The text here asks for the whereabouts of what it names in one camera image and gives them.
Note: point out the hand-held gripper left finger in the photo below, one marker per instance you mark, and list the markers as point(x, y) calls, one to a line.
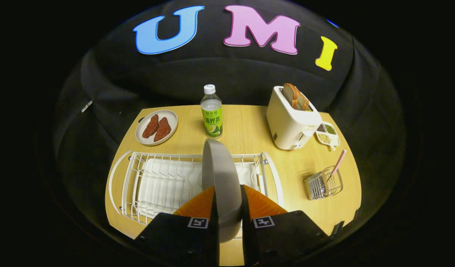
point(179, 241)

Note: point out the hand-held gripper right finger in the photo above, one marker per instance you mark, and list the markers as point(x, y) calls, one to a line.
point(283, 241)

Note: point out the grey plate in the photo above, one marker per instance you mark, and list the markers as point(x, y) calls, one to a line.
point(222, 178)

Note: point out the small beige plate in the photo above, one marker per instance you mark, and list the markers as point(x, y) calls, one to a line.
point(143, 138)

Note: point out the pile of yellow soybeans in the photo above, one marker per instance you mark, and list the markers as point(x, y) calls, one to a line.
point(324, 138)

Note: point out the red-brown meat piece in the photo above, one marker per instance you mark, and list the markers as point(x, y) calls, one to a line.
point(163, 129)
point(150, 127)

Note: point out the white toaster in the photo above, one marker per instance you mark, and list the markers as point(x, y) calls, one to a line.
point(288, 128)

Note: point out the white divided tray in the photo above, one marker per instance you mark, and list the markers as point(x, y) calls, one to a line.
point(335, 140)

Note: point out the pile of dark red beans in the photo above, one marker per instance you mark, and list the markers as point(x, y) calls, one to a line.
point(320, 128)

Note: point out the pile of green beans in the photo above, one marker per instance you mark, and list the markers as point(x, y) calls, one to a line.
point(330, 129)

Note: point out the green label drink bottle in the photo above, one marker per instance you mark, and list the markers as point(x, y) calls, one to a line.
point(212, 118)

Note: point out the toasted bread slice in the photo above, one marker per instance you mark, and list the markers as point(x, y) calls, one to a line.
point(304, 102)
point(290, 95)

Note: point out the white tag on cloth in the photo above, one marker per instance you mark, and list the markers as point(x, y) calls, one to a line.
point(87, 106)

